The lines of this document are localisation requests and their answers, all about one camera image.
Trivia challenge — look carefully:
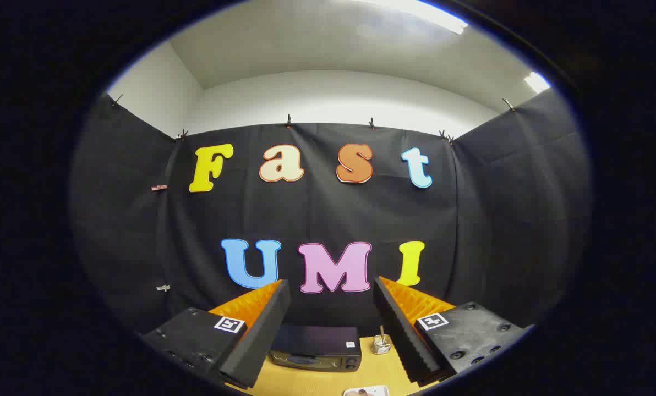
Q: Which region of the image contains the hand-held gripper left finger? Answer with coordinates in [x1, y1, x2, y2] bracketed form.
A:
[140, 279, 292, 390]

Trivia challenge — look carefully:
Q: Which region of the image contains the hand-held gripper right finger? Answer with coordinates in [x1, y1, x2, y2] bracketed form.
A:
[372, 276, 533, 388]

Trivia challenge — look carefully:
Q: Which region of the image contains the black toaster oven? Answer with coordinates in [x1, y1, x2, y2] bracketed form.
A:
[267, 323, 363, 373]

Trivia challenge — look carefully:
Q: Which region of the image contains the row of black clips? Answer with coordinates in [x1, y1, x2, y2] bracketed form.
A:
[111, 93, 517, 145]

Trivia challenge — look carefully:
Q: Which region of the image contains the small ceiling light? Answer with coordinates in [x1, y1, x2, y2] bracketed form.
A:
[524, 71, 551, 94]

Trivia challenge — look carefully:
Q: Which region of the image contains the long ceiling light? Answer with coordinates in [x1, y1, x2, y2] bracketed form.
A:
[356, 0, 469, 35]

